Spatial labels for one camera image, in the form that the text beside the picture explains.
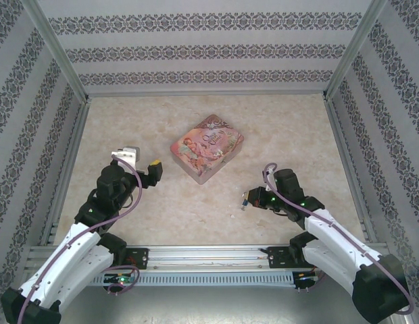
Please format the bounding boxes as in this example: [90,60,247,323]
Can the grey metal sheet panel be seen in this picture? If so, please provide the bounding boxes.
[57,285,408,324]

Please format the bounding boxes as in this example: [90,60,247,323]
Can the aluminium side rail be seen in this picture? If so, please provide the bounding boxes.
[323,94,378,244]
[43,96,92,246]

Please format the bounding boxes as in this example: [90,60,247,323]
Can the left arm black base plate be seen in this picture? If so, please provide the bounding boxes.
[123,248,149,270]

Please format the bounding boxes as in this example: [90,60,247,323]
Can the aluminium mounting rail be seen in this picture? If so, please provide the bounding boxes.
[25,244,393,271]

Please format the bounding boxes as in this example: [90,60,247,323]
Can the aluminium frame post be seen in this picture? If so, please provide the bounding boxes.
[324,0,389,99]
[22,0,89,102]

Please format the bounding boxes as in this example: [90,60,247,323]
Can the pink decorated tin box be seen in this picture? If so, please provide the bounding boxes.
[170,114,247,186]

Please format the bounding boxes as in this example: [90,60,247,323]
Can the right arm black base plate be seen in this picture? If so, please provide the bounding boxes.
[265,247,310,270]

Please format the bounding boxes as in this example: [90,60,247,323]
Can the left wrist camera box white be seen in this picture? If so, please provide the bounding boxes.
[110,145,140,169]

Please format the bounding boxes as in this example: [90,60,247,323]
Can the slotted grey cable duct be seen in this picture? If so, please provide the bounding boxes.
[91,272,295,288]

